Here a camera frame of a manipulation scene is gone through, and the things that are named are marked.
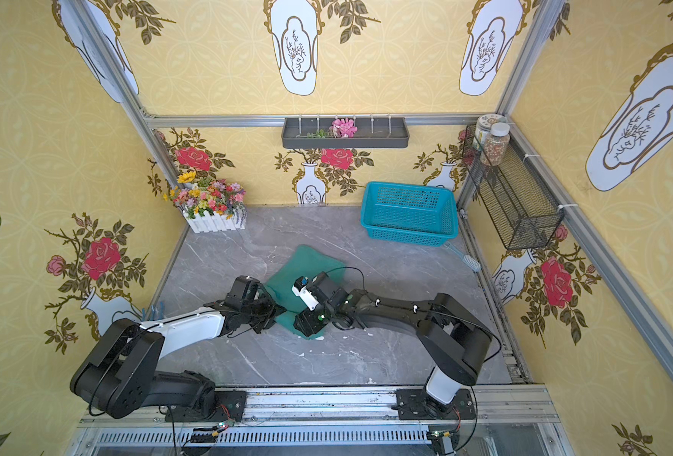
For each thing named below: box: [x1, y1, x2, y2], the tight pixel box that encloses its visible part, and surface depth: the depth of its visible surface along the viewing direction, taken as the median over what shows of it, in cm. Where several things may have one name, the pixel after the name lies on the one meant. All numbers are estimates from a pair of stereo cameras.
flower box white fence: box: [162, 171, 247, 234], surface depth 105 cm
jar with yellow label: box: [473, 113, 508, 152], surface depth 87 cm
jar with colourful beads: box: [480, 121, 511, 167], surface depth 82 cm
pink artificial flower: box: [328, 117, 359, 138], surface depth 90 cm
